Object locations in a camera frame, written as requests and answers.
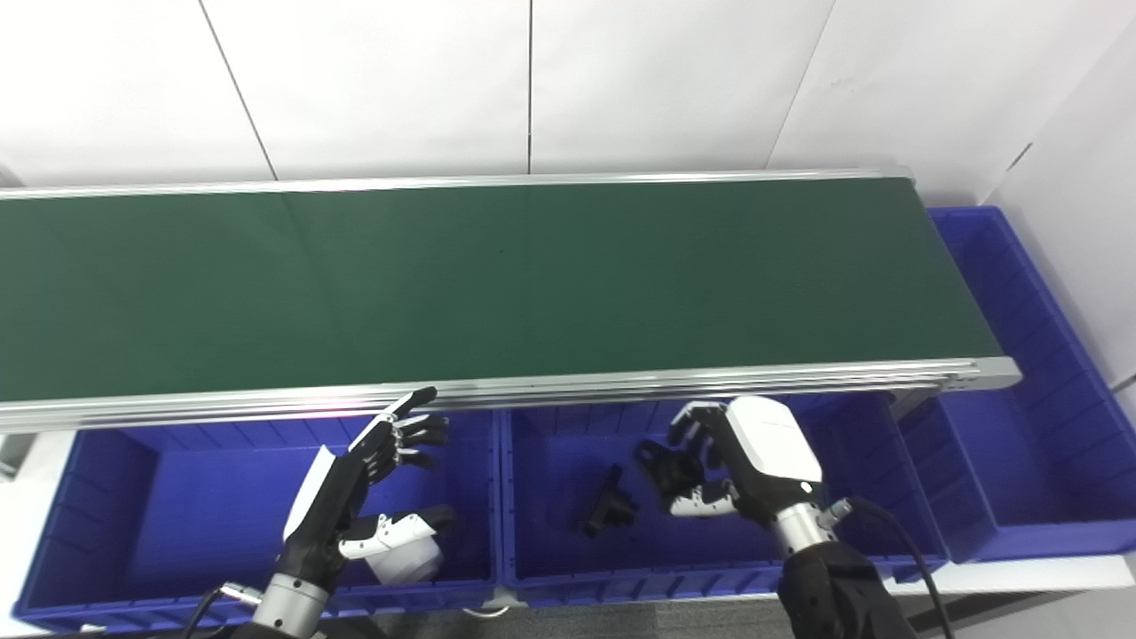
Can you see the aluminium conveyor leg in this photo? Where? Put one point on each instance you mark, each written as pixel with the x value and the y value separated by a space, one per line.
pixel 11 454
pixel 914 401

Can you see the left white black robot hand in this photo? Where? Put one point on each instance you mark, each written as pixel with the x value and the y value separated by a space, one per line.
pixel 333 506

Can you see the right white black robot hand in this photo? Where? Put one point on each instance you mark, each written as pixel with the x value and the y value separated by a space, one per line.
pixel 768 453

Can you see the green conveyor belt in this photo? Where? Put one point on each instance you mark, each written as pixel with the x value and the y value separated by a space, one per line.
pixel 550 388
pixel 497 284

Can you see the blue plastic bin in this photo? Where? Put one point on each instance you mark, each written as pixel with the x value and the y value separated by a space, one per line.
pixel 177 515
pixel 559 461
pixel 1021 444

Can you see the black machined part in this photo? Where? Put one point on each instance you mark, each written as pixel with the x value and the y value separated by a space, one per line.
pixel 611 508

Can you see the white plastic part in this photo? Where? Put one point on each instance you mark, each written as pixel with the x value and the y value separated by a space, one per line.
pixel 410 559

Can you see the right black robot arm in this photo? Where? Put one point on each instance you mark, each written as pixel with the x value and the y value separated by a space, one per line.
pixel 834 586

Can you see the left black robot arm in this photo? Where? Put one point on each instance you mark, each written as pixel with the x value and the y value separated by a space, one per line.
pixel 288 608

